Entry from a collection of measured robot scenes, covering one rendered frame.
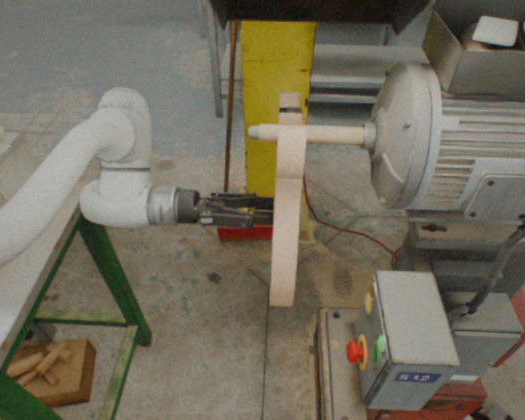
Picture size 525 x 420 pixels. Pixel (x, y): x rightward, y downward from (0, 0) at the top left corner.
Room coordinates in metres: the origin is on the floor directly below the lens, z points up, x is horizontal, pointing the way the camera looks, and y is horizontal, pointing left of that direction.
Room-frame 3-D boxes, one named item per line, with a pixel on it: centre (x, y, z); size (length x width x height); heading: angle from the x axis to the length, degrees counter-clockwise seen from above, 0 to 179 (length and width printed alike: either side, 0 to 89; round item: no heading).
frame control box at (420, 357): (0.32, -0.30, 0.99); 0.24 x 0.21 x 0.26; 87
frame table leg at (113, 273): (0.78, 0.52, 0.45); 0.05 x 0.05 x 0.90; 87
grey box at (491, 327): (0.40, -0.46, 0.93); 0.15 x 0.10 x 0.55; 87
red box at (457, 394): (0.39, -0.46, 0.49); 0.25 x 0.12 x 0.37; 87
